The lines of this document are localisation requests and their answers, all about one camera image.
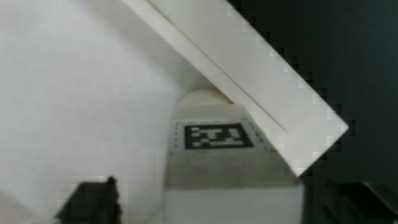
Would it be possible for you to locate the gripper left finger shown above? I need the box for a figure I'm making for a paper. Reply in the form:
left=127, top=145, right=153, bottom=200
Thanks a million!
left=56, top=177, right=123, bottom=224

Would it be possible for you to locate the white square table top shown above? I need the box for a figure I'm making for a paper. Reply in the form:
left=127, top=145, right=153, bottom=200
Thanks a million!
left=0, top=0, right=349, bottom=224

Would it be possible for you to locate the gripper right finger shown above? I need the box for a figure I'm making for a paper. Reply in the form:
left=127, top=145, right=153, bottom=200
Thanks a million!
left=304, top=180, right=398, bottom=224

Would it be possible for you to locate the white table leg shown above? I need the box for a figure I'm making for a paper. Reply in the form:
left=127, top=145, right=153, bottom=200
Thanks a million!
left=164, top=89, right=304, bottom=224

